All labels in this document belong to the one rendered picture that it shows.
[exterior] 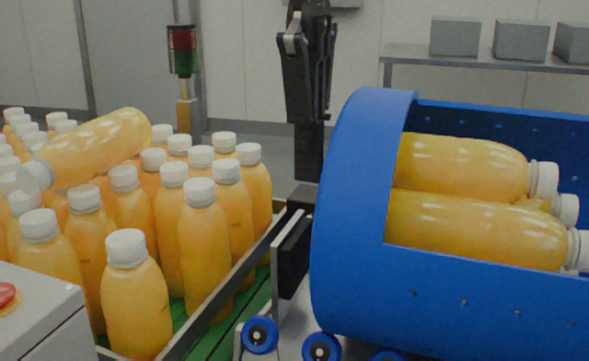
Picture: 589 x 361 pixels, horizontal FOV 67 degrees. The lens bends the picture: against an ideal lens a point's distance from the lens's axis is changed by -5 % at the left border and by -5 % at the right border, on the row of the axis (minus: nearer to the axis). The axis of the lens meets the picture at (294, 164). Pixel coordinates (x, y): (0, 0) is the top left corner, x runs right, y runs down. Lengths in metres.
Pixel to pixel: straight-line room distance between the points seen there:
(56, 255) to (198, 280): 0.18
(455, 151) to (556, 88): 3.58
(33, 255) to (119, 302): 0.13
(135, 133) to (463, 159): 0.44
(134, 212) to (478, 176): 0.44
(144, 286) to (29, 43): 4.87
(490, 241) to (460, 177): 0.07
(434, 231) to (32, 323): 0.35
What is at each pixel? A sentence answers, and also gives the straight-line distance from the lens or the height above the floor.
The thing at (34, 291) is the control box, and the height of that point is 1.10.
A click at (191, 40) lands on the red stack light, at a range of 0.99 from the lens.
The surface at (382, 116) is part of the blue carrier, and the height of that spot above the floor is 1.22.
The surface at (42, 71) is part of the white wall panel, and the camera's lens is 5.26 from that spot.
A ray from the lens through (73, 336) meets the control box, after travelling 0.46.
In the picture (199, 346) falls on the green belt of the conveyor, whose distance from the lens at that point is 0.65.
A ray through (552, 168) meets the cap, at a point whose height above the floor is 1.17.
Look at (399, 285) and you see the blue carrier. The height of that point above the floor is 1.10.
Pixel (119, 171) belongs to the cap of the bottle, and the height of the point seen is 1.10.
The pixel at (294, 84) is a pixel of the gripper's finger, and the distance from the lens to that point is 0.45.
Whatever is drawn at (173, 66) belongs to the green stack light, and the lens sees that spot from 1.00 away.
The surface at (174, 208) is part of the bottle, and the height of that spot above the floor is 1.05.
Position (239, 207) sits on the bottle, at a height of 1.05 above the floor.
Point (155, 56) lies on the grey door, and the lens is 4.41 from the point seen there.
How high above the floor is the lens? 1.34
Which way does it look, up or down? 22 degrees down
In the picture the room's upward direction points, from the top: straight up
